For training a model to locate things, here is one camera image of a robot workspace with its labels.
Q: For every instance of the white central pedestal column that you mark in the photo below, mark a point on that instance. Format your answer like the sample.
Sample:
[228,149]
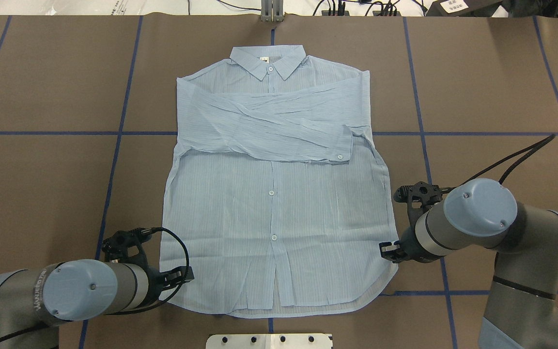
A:
[271,341]

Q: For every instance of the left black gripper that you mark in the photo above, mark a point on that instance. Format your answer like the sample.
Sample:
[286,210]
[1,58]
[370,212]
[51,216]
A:
[153,284]

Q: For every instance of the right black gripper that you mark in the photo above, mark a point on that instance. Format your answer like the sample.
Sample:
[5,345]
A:
[406,244]

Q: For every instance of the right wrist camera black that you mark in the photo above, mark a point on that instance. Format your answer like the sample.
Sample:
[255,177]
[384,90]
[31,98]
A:
[420,197]

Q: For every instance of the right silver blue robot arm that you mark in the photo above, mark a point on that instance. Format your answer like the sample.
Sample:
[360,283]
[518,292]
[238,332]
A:
[521,311]

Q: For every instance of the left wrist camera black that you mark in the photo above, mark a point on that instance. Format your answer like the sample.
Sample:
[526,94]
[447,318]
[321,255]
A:
[126,247]

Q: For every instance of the aluminium frame post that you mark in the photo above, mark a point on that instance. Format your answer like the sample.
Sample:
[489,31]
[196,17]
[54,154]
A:
[272,11]

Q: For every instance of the clear plastic bag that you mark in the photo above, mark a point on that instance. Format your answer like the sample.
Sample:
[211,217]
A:
[115,7]

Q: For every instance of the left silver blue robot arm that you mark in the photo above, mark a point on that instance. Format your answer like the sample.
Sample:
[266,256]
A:
[35,303]

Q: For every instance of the light blue button-up shirt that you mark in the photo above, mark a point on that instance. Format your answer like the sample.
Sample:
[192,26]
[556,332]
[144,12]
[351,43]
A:
[276,187]

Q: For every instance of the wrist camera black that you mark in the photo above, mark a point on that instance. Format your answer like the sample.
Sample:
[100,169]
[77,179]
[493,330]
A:
[126,247]
[420,197]

